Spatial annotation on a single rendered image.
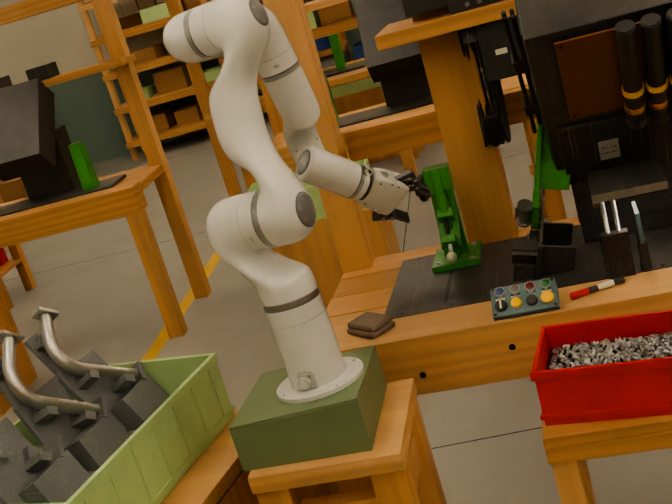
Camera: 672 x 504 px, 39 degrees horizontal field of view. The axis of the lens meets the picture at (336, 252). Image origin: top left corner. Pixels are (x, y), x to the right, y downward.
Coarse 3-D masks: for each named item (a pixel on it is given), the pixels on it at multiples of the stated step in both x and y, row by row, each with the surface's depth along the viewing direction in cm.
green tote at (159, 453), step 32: (160, 384) 240; (192, 384) 221; (160, 416) 208; (192, 416) 220; (224, 416) 231; (128, 448) 197; (160, 448) 207; (192, 448) 218; (96, 480) 187; (128, 480) 196; (160, 480) 206
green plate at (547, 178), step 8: (536, 136) 233; (544, 136) 225; (536, 144) 228; (544, 144) 225; (536, 152) 225; (544, 152) 226; (536, 160) 226; (544, 160) 227; (552, 160) 226; (536, 168) 226; (544, 168) 227; (552, 168) 227; (536, 176) 227; (544, 176) 228; (552, 176) 227; (560, 176) 227; (568, 176) 227; (536, 184) 228; (544, 184) 228; (552, 184) 228; (560, 184) 228; (568, 184) 227; (536, 192) 228
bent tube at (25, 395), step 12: (0, 336) 212; (12, 336) 213; (24, 336) 215; (12, 348) 212; (12, 360) 210; (12, 372) 209; (12, 384) 208; (24, 396) 209; (36, 396) 210; (36, 408) 211; (60, 408) 215; (72, 408) 217; (84, 408) 220; (96, 408) 222
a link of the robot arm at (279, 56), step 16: (176, 16) 190; (272, 16) 201; (176, 32) 188; (272, 32) 200; (176, 48) 190; (192, 48) 188; (272, 48) 201; (288, 48) 204; (272, 64) 203; (288, 64) 204
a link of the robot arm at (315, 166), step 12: (300, 156) 218; (312, 156) 213; (324, 156) 214; (336, 156) 217; (300, 168) 216; (312, 168) 212; (324, 168) 213; (336, 168) 215; (348, 168) 217; (360, 168) 219; (300, 180) 215; (312, 180) 214; (324, 180) 215; (336, 180) 215; (348, 180) 216; (336, 192) 219; (348, 192) 218
